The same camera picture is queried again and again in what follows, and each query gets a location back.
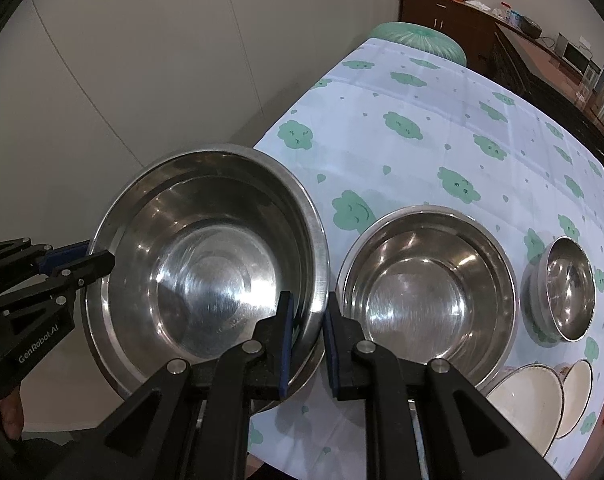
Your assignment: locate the dark wooden cabinet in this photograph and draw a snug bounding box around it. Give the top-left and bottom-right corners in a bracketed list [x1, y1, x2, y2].
[398, 0, 500, 78]

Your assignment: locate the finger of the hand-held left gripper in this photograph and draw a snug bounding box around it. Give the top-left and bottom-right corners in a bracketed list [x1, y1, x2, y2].
[0, 251, 117, 322]
[0, 236, 92, 286]

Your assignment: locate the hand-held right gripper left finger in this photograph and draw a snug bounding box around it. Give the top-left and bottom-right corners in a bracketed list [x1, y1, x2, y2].
[91, 290, 297, 480]

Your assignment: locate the large steel bowl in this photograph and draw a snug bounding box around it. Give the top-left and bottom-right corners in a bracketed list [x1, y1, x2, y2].
[83, 144, 331, 413]

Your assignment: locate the medium steel bowl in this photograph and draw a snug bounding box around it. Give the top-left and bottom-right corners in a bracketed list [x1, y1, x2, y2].
[336, 204, 518, 391]

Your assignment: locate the dark wooden sideboard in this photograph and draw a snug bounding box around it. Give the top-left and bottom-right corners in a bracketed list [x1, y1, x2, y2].
[490, 20, 604, 181]

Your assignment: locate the cream enamel bowl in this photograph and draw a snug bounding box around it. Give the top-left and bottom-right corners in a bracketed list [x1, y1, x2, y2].
[484, 363, 566, 458]
[554, 358, 595, 440]

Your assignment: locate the green plastic stool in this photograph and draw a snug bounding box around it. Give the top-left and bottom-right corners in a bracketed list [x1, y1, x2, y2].
[369, 21, 467, 67]

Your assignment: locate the grey countertop appliance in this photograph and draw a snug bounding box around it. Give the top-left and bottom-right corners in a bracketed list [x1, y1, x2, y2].
[562, 41, 601, 75]

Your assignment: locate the green cloud printed tablecloth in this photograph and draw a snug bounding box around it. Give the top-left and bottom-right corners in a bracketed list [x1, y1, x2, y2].
[247, 37, 604, 480]

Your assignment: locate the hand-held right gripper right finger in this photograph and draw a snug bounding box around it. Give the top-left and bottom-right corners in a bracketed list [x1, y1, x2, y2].
[324, 292, 562, 480]

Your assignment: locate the small steel bowl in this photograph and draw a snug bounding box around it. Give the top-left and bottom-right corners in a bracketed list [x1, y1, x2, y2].
[520, 236, 596, 343]

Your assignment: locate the person's left hand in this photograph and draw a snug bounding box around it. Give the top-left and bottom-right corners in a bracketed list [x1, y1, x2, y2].
[0, 387, 25, 443]

